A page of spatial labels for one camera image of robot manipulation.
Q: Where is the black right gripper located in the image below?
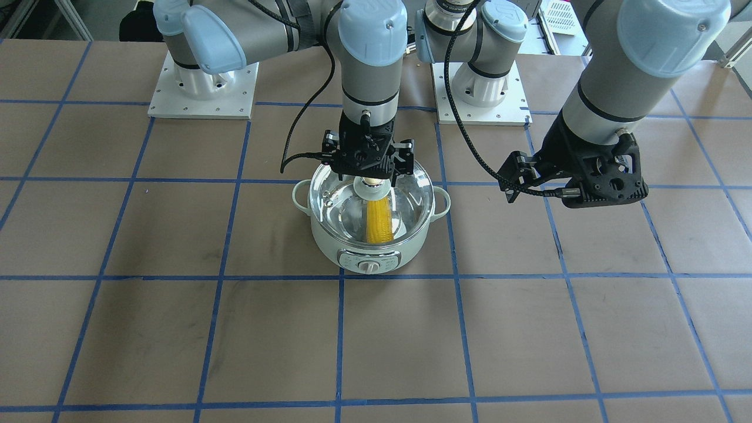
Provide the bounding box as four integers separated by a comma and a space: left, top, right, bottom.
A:
320, 113, 415, 182

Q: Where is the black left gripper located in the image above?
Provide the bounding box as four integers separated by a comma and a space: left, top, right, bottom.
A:
497, 113, 649, 209

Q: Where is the glass pot lid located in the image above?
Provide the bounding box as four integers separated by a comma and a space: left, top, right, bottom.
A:
308, 162, 446, 247

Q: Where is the yellow corn cob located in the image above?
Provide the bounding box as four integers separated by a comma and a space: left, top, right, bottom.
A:
365, 196, 393, 244

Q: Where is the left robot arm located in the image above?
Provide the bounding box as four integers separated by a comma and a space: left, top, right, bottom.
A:
414, 1, 750, 209

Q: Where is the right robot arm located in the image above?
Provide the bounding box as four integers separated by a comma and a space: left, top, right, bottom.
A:
153, 1, 414, 182

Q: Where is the mint green electric pot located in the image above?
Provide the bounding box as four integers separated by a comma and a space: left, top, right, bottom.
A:
293, 163, 451, 275

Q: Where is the white plastic basket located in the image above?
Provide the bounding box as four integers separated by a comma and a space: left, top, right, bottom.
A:
543, 1, 585, 36

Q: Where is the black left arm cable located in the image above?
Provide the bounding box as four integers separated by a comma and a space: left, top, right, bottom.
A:
444, 0, 582, 197

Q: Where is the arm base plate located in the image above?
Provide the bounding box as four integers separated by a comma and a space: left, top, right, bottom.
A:
449, 62, 532, 126
147, 53, 260, 120

